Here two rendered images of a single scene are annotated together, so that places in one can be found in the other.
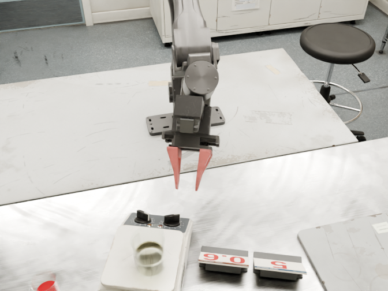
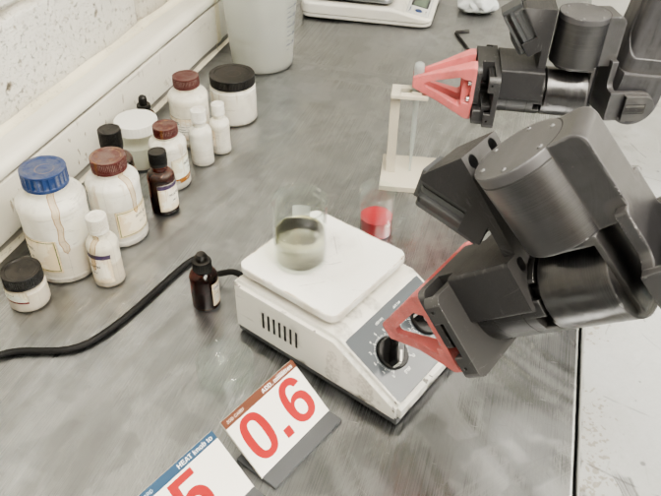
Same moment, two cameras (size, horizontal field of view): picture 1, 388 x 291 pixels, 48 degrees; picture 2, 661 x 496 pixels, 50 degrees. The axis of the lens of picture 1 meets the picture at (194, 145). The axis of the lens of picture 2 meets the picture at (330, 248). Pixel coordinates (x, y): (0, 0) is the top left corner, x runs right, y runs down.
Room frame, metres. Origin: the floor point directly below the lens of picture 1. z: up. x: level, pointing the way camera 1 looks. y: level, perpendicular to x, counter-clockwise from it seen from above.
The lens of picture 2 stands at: (0.68, -0.37, 1.43)
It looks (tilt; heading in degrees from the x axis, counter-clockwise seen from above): 39 degrees down; 120
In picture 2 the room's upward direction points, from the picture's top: 1 degrees clockwise
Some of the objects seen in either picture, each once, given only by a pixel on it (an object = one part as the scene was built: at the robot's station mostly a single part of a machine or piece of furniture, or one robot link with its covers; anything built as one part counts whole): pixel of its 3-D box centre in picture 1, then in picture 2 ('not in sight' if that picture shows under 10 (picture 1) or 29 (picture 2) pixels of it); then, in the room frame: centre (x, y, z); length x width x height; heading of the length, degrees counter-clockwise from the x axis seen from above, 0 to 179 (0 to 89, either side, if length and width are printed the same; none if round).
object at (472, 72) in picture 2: not in sight; (450, 80); (0.40, 0.40, 1.04); 0.09 x 0.07 x 0.07; 23
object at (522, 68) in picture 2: not in sight; (519, 42); (0.47, 0.43, 1.10); 0.07 x 0.06 x 0.11; 113
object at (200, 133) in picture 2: not in sight; (200, 136); (0.11, 0.27, 0.94); 0.03 x 0.03 x 0.08
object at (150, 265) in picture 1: (150, 250); (301, 230); (0.40, 0.07, 1.02); 0.06 x 0.05 x 0.08; 148
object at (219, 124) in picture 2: not in sight; (219, 127); (0.11, 0.30, 0.94); 0.03 x 0.03 x 0.07
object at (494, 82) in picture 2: not in sight; (510, 87); (0.47, 0.43, 1.04); 0.10 x 0.07 x 0.07; 113
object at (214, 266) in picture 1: (224, 256); (282, 421); (0.46, -0.06, 0.92); 0.09 x 0.06 x 0.04; 82
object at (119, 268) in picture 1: (144, 257); (324, 261); (0.41, 0.08, 0.98); 0.12 x 0.12 x 0.01; 82
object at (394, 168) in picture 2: not in sight; (414, 134); (0.37, 0.38, 0.96); 0.08 x 0.08 x 0.13; 24
